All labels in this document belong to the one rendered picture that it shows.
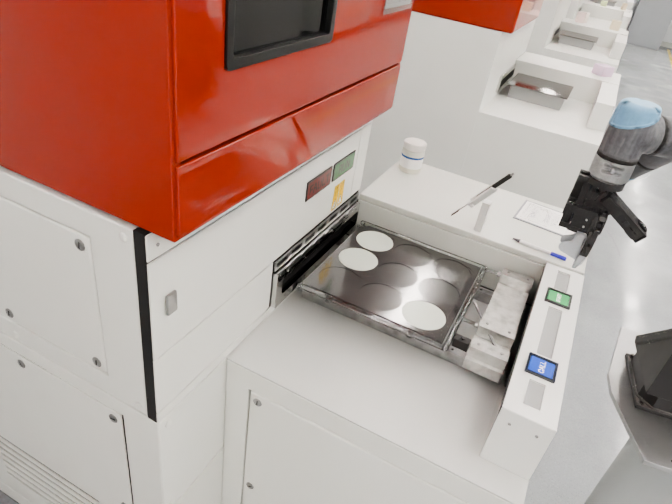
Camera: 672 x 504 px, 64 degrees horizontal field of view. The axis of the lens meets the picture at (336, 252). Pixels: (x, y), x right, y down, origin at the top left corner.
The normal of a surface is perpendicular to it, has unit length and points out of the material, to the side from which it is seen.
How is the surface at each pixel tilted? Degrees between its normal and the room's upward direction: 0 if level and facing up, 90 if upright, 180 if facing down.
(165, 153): 90
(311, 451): 90
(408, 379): 0
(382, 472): 90
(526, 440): 90
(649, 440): 0
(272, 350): 0
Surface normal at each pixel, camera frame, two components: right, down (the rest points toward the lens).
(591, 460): 0.14, -0.83
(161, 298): 0.88, 0.36
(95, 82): -0.45, 0.43
